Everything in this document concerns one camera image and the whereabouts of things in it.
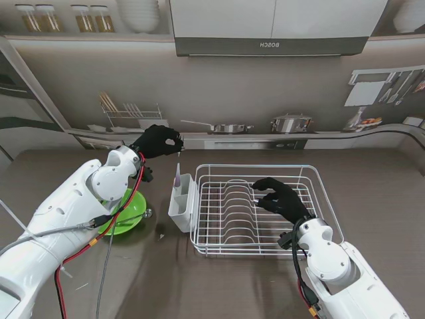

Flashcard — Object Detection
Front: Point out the white zip tie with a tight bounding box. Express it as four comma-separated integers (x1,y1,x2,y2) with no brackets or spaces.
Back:
0,199,31,233

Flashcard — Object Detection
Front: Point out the white wire dish rack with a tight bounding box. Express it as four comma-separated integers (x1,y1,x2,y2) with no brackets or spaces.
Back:
189,163,345,259

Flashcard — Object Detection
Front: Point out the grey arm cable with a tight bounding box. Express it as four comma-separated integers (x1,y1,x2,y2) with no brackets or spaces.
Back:
0,215,116,319

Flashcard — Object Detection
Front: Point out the metal spoon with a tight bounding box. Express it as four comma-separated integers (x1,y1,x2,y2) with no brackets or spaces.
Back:
112,208,154,229

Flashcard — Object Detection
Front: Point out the red and black arm cable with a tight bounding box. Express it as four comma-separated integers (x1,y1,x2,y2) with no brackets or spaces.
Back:
291,223,325,318
54,153,147,319

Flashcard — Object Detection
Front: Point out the metal fork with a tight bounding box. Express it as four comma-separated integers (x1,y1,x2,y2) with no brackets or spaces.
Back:
173,151,183,189

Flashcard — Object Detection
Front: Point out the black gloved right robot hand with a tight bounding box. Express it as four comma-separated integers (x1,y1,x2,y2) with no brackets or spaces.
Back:
251,177,316,226

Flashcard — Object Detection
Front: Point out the printed kitchen backdrop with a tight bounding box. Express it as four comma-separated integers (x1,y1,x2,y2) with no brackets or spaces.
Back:
0,0,425,173

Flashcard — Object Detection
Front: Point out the green plastic plate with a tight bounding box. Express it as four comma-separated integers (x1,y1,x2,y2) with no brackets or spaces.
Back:
98,187,147,237

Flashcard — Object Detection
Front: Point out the white plastic utensil holder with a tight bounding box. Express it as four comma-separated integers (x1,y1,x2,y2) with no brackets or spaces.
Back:
168,173,199,233

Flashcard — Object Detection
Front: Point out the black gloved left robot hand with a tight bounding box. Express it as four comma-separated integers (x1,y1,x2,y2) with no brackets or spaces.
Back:
129,124,185,161

